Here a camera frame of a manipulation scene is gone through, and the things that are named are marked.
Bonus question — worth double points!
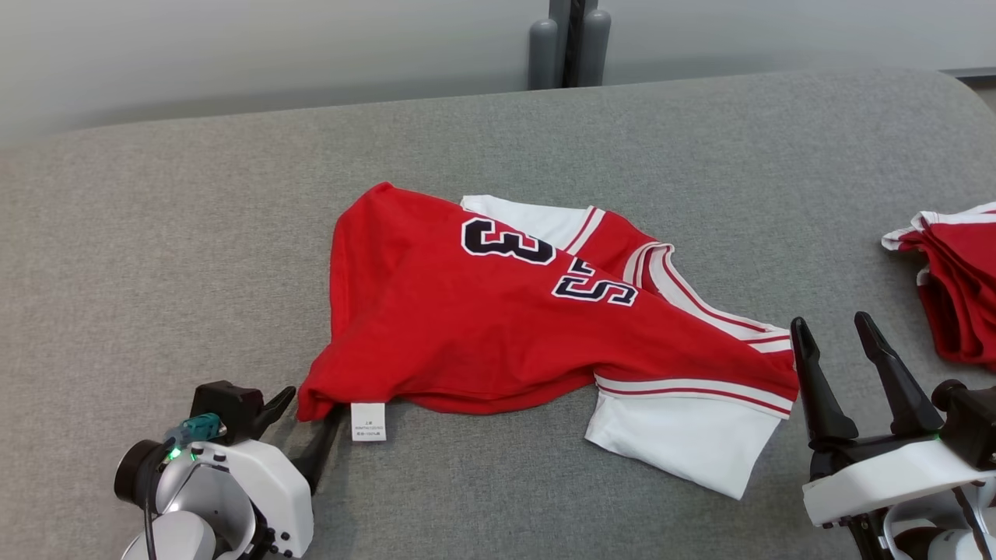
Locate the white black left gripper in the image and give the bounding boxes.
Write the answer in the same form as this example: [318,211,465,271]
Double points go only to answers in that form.
[181,385,349,559]

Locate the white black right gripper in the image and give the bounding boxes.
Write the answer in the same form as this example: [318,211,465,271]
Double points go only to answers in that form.
[791,311,996,531]

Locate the red white-trimmed shorts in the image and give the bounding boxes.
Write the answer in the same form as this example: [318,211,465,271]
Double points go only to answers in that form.
[881,201,996,368]

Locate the red white number jersey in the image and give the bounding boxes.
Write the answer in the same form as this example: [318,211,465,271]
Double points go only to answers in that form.
[296,181,801,501]

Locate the black cable teal plug left arm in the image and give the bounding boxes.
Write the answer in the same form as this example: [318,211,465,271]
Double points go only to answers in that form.
[142,412,228,560]

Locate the grey partition post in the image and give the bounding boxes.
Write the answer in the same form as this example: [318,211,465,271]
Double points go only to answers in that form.
[528,0,613,90]

